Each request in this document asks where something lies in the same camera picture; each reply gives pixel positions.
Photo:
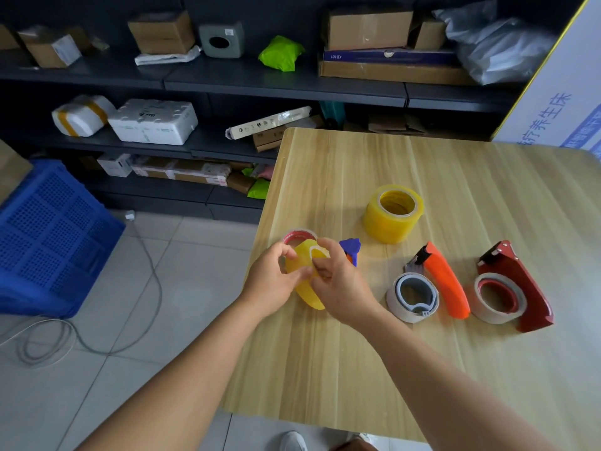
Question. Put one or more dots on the person's right hand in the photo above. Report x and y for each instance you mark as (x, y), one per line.
(342, 288)

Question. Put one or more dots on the person's left hand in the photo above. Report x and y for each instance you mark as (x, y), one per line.
(265, 281)

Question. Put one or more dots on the person's right thumb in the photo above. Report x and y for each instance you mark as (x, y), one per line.
(320, 270)

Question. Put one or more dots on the person's left thumb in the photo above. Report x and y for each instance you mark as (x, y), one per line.
(296, 277)

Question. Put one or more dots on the small yellow tape roll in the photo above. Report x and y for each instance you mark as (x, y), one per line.
(304, 262)

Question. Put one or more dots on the person's left forearm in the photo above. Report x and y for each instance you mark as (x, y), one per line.
(188, 385)

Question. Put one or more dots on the person's right forearm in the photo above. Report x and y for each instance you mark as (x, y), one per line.
(441, 389)

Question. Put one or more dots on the blue tape cutter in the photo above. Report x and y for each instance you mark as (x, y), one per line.
(351, 247)

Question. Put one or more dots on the clear tape roll red core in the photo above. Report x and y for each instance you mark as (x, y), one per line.
(297, 235)

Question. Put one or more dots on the white tape roll grey core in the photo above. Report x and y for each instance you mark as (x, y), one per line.
(399, 302)

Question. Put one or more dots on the large yellow tape roll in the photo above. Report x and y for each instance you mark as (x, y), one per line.
(392, 220)

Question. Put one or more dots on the small green parcel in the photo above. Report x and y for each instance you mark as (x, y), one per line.
(259, 189)

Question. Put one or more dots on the pink parcel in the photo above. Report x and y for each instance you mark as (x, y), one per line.
(265, 172)

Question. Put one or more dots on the brown wrapped parcel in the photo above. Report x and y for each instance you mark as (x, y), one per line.
(239, 182)

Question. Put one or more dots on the orange tape dispenser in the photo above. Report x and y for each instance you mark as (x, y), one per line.
(448, 281)

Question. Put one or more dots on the low cardboard box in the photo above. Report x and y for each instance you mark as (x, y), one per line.
(268, 138)

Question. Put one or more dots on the long white narrow box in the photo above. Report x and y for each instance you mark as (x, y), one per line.
(267, 122)

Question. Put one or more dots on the long labelled cardboard box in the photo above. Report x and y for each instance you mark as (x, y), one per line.
(181, 170)

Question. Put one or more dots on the teal object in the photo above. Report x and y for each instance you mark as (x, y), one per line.
(332, 112)

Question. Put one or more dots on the white tape roll red core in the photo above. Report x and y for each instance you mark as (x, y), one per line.
(479, 307)

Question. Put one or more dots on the person's white shoe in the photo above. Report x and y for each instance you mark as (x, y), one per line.
(293, 441)

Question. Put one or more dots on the folded flat cardboard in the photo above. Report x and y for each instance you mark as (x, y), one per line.
(397, 123)

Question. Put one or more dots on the white plug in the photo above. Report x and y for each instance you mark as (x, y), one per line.
(130, 215)

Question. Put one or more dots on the dark metal shelving unit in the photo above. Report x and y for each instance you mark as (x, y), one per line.
(263, 82)

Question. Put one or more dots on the red metal tape dispenser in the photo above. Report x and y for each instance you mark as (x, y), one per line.
(528, 286)

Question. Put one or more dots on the long flat cardboard box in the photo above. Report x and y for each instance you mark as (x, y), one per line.
(394, 72)

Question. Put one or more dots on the white foam box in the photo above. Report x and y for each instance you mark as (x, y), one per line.
(152, 121)

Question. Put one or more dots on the small white box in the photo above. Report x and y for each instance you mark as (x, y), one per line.
(115, 164)

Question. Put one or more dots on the bright green plastic parcel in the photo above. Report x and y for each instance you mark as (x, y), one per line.
(280, 53)

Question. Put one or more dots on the flat dark blue box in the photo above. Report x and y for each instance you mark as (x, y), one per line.
(389, 55)

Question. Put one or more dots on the taped wide cardboard box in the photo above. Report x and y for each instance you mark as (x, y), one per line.
(368, 29)

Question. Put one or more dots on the grey box with round hole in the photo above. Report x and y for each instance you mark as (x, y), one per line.
(221, 40)

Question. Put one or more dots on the blue plastic crate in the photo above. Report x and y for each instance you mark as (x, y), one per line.
(47, 239)

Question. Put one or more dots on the white plastic parcel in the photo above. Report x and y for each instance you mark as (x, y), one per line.
(166, 56)

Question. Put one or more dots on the small cardboard box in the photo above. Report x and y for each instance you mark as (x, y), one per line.
(429, 35)

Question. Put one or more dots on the white parcel with yellow tape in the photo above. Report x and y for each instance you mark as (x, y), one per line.
(82, 115)

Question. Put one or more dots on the plain cardboard box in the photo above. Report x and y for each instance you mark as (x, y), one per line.
(162, 32)

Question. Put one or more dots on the grey plastic bags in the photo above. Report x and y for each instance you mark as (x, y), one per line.
(497, 42)

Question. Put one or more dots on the large white and blue carton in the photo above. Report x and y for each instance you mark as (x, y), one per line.
(554, 89)

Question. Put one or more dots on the brown cardboard sheet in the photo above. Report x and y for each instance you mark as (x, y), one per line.
(10, 169)

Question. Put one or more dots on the cardboard box with white label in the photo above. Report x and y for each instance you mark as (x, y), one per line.
(51, 47)

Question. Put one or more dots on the cardboard box at edge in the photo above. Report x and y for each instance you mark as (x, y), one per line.
(8, 38)

